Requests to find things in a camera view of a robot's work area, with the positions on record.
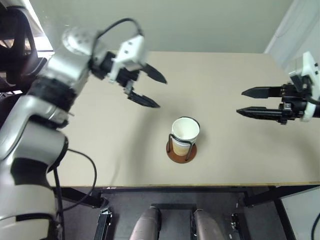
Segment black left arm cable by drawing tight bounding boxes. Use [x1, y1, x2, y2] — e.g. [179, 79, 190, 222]
[96, 17, 145, 41]

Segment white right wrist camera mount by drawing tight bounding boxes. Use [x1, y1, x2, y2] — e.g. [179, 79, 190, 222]
[288, 51, 320, 123]

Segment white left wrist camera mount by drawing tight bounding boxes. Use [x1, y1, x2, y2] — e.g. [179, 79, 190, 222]
[107, 34, 148, 85]

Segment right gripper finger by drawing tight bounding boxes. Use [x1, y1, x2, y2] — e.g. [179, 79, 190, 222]
[241, 86, 285, 99]
[236, 106, 285, 123]

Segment dark rounded cylinder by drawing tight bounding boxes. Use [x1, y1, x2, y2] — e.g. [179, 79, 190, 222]
[193, 209, 226, 240]
[128, 206, 162, 240]

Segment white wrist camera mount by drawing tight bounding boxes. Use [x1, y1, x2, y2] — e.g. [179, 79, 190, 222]
[288, 51, 320, 123]
[107, 34, 148, 85]

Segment white paper cup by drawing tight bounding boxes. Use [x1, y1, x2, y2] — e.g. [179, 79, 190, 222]
[171, 116, 201, 146]
[171, 117, 201, 156]

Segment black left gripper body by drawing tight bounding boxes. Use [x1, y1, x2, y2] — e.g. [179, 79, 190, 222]
[115, 65, 142, 95]

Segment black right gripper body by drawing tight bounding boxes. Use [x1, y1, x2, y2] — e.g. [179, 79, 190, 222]
[278, 83, 314, 126]

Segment thin black hanging cable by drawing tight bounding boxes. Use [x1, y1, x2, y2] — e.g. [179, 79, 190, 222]
[52, 148, 99, 240]
[310, 212, 320, 240]

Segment black table frame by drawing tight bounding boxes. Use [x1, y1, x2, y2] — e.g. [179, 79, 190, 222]
[53, 185, 320, 240]

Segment black office chair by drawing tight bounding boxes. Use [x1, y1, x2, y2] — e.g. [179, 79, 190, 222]
[0, 4, 49, 101]

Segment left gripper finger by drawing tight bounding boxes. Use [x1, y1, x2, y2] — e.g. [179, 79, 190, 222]
[127, 90, 161, 109]
[142, 63, 168, 85]

